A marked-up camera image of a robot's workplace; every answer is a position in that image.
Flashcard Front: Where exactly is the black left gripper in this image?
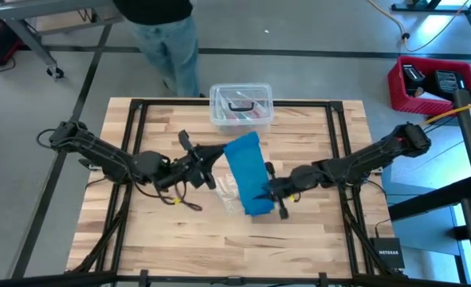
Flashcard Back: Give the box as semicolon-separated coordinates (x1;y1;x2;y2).
155;129;228;191

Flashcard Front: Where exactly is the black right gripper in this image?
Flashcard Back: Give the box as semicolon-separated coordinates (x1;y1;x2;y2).
253;161;302;220

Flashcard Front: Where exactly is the black floor stand base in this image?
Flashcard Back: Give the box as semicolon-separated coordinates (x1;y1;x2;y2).
391;0;471;61

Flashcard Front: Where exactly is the black Netgear network switch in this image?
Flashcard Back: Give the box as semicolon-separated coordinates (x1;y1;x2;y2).
369;238;406;270

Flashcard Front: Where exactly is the yellow cable with black plug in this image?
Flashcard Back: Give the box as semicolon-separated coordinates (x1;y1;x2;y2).
367;0;471;53

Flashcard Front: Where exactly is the clear plastic storage box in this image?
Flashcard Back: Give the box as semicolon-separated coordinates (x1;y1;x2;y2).
210;82;275;136

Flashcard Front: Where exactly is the black aluminium table frame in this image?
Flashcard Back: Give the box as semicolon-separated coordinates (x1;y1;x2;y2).
65;97;410;287

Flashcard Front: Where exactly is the blue elastic bandage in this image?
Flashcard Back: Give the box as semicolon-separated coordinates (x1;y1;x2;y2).
222;131;277;218

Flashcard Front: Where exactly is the person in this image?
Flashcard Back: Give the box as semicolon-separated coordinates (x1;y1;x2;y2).
112;0;202;99

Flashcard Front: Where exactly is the red plastic crate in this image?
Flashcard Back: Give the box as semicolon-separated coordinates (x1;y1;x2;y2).
387;55;471;117

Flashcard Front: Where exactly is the grey metal frame workbench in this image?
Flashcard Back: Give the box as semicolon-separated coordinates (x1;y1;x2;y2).
0;0;125;80

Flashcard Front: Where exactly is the black tool battery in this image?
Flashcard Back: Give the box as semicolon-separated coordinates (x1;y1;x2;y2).
401;64;426;97

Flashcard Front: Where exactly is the clear plastic bag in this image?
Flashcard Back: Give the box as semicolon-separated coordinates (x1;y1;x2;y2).
214;173;246;217

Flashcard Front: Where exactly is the black ribbed charger block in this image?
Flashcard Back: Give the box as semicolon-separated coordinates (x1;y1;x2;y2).
434;69;466;96

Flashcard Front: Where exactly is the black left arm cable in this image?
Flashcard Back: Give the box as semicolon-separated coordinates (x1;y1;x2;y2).
133;177;203;213

